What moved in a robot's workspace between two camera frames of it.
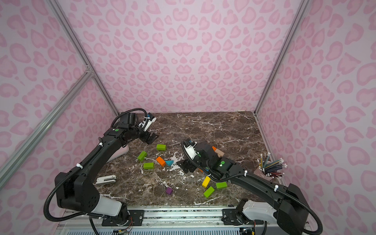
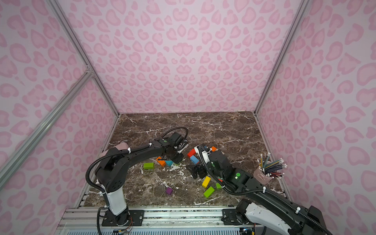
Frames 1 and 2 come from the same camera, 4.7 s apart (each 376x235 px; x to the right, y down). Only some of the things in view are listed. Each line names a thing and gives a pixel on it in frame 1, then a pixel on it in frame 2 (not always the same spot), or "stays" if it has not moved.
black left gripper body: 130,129 to 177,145
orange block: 161,161 stays
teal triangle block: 169,162 stays
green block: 149,165 stays
